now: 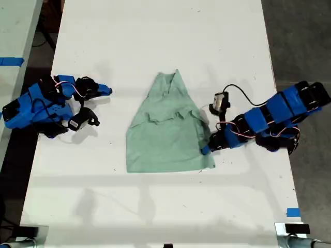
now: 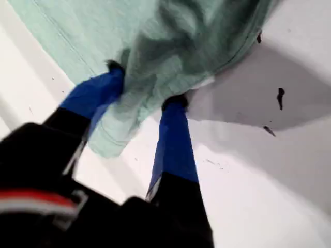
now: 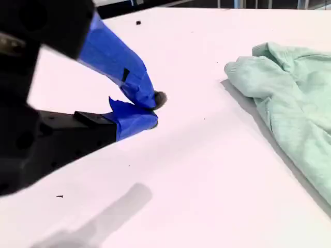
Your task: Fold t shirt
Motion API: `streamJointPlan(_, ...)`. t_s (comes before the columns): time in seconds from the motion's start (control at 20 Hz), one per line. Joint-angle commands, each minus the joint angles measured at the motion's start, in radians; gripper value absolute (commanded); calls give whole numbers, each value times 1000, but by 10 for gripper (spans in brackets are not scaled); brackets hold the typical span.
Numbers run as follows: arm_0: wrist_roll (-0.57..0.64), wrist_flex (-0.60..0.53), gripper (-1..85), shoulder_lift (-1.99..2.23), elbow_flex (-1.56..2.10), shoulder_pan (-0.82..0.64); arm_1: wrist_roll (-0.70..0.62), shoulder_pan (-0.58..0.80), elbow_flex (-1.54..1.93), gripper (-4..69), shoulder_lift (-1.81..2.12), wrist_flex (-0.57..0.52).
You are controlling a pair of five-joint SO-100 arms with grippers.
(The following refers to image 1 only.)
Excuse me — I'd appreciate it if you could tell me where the pale green T-shirt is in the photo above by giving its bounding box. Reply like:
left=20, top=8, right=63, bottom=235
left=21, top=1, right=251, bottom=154
left=125, top=68, right=216, bottom=174

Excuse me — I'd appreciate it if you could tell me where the long blue tape strip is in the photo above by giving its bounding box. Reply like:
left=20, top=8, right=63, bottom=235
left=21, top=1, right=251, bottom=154
left=0, top=57, right=25, bottom=67

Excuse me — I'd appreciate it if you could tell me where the pale side table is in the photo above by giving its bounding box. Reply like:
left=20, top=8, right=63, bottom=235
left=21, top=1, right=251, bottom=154
left=0, top=0, right=44, bottom=167

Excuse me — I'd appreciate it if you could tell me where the short blue tape strip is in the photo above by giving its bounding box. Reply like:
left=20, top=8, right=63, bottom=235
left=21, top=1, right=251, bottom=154
left=286, top=207, right=302, bottom=218

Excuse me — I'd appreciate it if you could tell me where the metal clamp plate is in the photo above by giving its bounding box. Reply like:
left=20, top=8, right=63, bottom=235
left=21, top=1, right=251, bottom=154
left=14, top=224, right=50, bottom=248
left=274, top=222, right=315, bottom=248

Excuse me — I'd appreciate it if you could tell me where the small black box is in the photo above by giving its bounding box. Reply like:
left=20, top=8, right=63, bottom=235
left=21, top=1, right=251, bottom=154
left=284, top=223, right=311, bottom=235
left=19, top=226, right=40, bottom=238

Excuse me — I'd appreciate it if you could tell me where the black camera stalk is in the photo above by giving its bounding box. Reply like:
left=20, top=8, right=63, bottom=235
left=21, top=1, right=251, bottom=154
left=79, top=99, right=100, bottom=127
left=208, top=102, right=231, bottom=124

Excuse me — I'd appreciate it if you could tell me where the black grey camera box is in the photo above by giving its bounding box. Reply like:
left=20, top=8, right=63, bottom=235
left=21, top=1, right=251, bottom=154
left=212, top=91, right=230, bottom=111
left=67, top=113, right=89, bottom=132

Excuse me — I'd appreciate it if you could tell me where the black camera cable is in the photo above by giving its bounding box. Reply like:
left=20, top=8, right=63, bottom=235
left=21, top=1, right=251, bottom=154
left=223, top=84, right=270, bottom=107

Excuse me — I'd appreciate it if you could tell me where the black floor cable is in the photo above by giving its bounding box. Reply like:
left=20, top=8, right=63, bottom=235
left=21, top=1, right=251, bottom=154
left=32, top=24, right=56, bottom=51

